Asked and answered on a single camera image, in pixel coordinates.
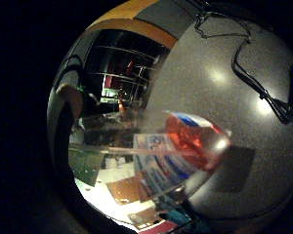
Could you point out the brown square mat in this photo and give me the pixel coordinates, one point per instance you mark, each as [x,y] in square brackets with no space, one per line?
[144,216]
[124,191]

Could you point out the teal object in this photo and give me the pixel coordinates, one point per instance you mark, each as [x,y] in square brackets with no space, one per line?
[176,215]

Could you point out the red flat sheet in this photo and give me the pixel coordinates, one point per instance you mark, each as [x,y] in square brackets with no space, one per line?
[159,228]

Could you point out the metal shelf rack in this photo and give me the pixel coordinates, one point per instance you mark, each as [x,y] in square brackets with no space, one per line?
[123,71]

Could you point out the green board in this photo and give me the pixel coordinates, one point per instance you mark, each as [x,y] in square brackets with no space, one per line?
[84,164]

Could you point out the red white blue packet box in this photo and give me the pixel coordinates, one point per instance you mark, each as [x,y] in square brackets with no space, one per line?
[182,146]

